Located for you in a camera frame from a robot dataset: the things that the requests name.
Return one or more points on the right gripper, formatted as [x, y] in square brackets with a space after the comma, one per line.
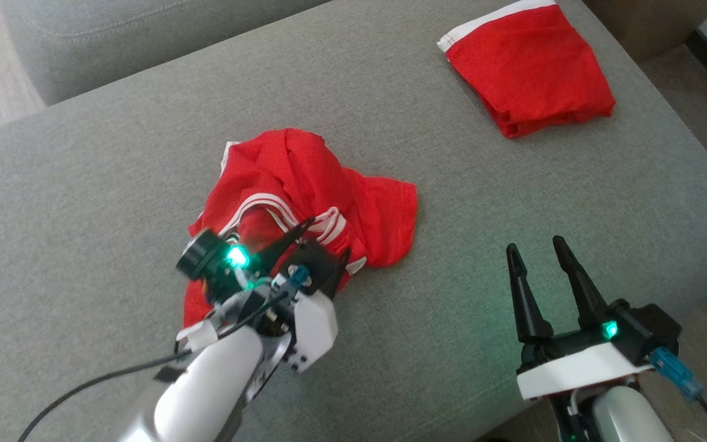
[574, 368]

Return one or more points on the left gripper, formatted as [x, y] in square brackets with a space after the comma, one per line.
[316, 325]

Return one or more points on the red basketball jersey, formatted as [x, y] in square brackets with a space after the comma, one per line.
[304, 178]

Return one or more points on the red shorts with white trim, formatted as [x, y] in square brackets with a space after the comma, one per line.
[531, 67]

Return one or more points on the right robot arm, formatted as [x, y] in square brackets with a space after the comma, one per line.
[623, 417]

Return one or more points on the large grey sofa seat cushion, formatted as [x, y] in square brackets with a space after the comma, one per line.
[83, 215]

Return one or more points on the yellow-brown furniture panel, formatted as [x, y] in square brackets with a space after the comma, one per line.
[648, 24]

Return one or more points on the small grey sofa cushion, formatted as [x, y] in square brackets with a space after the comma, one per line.
[114, 43]

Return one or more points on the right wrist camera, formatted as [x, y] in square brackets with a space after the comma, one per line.
[648, 328]

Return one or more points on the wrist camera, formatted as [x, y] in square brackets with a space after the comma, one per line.
[200, 258]
[648, 328]

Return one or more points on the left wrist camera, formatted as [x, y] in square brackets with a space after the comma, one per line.
[200, 258]

